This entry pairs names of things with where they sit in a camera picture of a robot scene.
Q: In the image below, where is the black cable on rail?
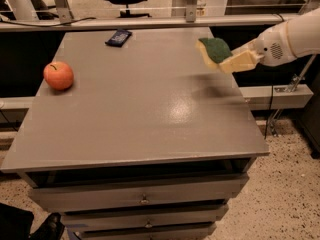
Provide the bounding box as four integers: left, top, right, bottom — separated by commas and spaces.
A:
0, 16, 98, 28

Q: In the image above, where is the grey drawer cabinet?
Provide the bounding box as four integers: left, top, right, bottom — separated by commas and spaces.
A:
2, 28, 268, 240

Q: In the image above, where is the yellow sponge with green top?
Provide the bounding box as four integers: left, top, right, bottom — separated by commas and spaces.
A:
196, 38, 232, 70

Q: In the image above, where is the red orange apple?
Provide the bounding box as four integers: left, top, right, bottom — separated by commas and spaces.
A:
43, 61, 74, 91

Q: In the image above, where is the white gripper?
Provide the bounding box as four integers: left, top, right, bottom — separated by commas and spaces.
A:
219, 21, 296, 73

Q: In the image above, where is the grey metal rail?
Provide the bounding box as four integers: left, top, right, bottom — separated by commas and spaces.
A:
0, 13, 298, 33

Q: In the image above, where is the dark blue snack packet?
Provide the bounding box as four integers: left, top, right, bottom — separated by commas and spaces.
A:
105, 29, 132, 47

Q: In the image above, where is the black shoe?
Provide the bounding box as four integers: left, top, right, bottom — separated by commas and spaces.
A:
28, 213, 65, 240

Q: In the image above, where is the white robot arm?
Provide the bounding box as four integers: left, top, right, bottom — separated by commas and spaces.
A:
218, 8, 320, 73

